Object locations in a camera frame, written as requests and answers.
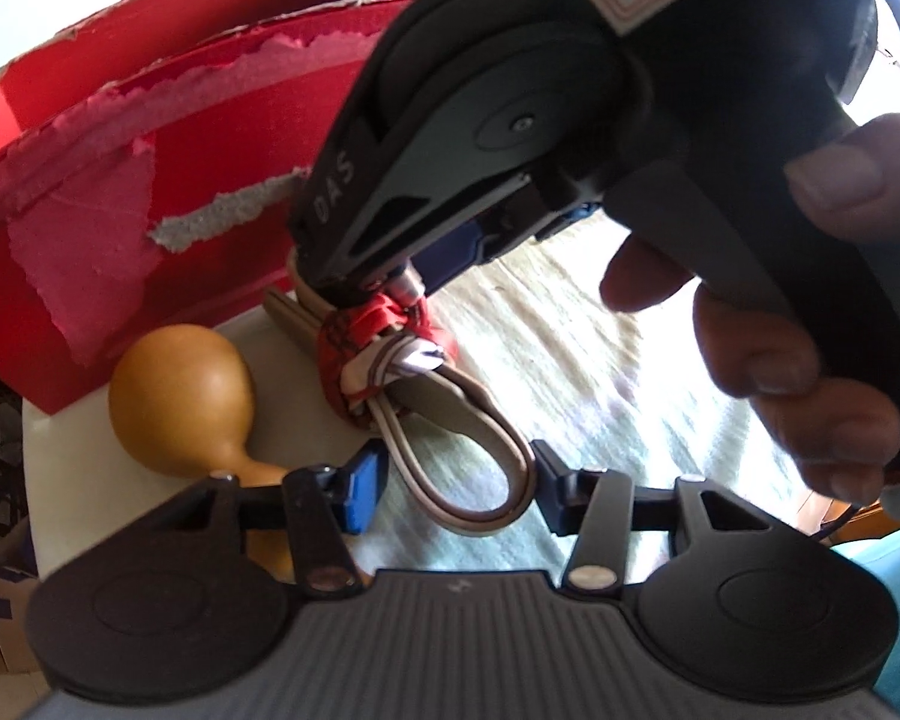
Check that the brown gourd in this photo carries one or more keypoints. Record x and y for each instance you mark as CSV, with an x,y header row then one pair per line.
x,y
180,397

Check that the pale checked table cloth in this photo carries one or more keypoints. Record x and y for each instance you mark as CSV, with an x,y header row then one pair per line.
x,y
570,360

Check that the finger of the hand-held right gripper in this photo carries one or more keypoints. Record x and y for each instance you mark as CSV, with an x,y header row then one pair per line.
x,y
326,195
454,249

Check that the large red cardboard box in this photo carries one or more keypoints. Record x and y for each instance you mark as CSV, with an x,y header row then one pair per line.
x,y
217,112

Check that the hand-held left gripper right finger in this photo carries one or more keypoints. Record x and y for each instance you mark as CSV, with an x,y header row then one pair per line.
x,y
559,495

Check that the person's right hand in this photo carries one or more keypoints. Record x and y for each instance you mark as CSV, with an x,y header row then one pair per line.
x,y
765,360

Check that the red patterned scarf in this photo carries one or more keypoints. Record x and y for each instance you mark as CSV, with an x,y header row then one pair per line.
x,y
345,345

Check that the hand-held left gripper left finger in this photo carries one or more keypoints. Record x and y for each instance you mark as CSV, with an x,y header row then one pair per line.
x,y
364,487

